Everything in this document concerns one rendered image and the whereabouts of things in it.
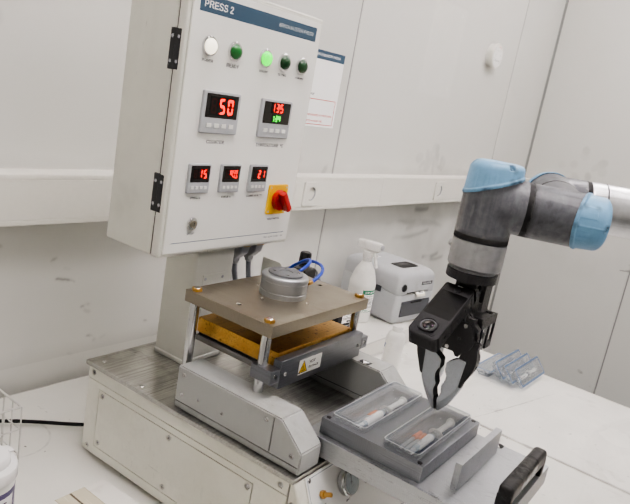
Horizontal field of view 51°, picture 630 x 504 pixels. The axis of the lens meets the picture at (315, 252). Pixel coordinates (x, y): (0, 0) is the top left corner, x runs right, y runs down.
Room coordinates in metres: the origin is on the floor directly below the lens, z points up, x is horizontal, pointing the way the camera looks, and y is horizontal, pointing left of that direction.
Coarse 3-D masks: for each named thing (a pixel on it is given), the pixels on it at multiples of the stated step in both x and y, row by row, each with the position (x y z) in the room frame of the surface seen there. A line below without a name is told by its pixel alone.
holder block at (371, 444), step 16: (400, 416) 0.93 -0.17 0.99; (320, 432) 0.88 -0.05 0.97; (336, 432) 0.87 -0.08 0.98; (352, 432) 0.85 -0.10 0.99; (368, 432) 0.86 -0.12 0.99; (384, 432) 0.87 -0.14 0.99; (464, 432) 0.91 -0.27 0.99; (352, 448) 0.85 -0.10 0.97; (368, 448) 0.84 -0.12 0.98; (384, 448) 0.82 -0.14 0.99; (448, 448) 0.86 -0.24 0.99; (384, 464) 0.82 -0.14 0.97; (400, 464) 0.81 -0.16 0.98; (416, 464) 0.80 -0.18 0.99; (432, 464) 0.82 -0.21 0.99; (416, 480) 0.79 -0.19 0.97
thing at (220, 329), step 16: (208, 320) 1.01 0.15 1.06; (224, 320) 1.03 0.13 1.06; (208, 336) 1.01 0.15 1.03; (224, 336) 0.99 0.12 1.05; (240, 336) 0.97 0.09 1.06; (256, 336) 0.98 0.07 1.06; (288, 336) 1.01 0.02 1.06; (304, 336) 1.02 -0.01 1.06; (320, 336) 1.03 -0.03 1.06; (224, 352) 0.99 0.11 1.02; (240, 352) 0.97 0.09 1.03; (256, 352) 0.95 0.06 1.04; (272, 352) 0.94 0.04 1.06; (288, 352) 0.95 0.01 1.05
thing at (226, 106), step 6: (216, 96) 1.05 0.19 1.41; (210, 102) 1.04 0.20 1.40; (216, 102) 1.06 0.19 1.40; (222, 102) 1.07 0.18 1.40; (228, 102) 1.08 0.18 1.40; (234, 102) 1.09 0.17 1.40; (210, 108) 1.05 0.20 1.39; (216, 108) 1.06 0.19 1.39; (222, 108) 1.07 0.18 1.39; (228, 108) 1.08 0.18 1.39; (210, 114) 1.05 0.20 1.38; (216, 114) 1.06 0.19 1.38; (222, 114) 1.07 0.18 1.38; (228, 114) 1.08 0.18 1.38
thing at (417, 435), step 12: (432, 408) 0.96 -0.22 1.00; (444, 408) 0.96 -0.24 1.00; (456, 408) 0.97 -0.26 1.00; (420, 420) 0.91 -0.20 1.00; (432, 420) 0.91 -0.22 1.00; (444, 420) 0.92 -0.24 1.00; (456, 420) 0.93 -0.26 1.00; (396, 432) 0.86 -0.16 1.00; (408, 432) 0.86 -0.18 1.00; (420, 432) 0.87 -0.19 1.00; (432, 432) 0.88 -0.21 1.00; (444, 432) 0.88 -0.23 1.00; (408, 444) 0.83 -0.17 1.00; (420, 444) 0.84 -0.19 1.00
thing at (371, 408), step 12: (396, 384) 1.02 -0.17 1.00; (372, 396) 0.96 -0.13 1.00; (384, 396) 0.97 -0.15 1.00; (396, 396) 0.98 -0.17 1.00; (408, 396) 0.98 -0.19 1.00; (348, 408) 0.90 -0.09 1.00; (360, 408) 0.91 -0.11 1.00; (372, 408) 0.92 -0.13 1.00; (384, 408) 0.93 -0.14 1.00; (396, 408) 0.93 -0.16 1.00; (360, 420) 0.87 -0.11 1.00; (372, 420) 0.88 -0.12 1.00
